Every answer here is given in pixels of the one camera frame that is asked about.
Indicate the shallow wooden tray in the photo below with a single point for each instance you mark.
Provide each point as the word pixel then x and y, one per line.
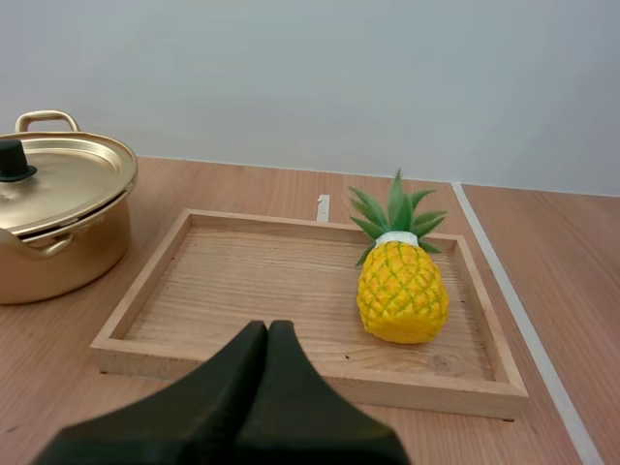
pixel 252 286

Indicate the gold lid with black knob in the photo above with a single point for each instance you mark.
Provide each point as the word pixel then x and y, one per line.
pixel 68 179

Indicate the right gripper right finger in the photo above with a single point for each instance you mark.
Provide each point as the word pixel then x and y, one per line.
pixel 300 421

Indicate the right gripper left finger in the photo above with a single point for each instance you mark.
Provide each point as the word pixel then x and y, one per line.
pixel 194 412

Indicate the yellow toy pineapple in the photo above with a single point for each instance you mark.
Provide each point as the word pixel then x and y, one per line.
pixel 402 295

